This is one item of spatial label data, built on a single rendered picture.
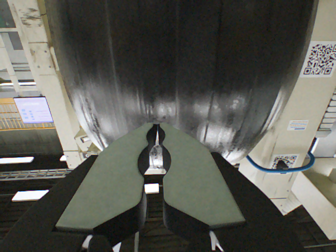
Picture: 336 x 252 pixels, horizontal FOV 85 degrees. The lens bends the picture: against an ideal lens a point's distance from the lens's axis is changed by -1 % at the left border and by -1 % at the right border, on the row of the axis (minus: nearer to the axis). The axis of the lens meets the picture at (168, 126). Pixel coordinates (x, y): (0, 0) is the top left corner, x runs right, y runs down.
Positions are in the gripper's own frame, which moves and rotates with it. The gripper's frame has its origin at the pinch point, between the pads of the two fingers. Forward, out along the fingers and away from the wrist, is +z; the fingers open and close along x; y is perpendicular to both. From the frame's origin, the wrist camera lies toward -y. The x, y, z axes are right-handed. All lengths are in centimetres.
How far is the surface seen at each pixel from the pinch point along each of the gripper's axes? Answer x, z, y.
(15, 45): -657, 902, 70
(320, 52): 33.9, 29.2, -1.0
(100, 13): -5.0, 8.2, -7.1
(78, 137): -42, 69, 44
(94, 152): -30, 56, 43
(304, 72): 32.0, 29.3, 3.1
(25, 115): -269, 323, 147
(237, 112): 9.1, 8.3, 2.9
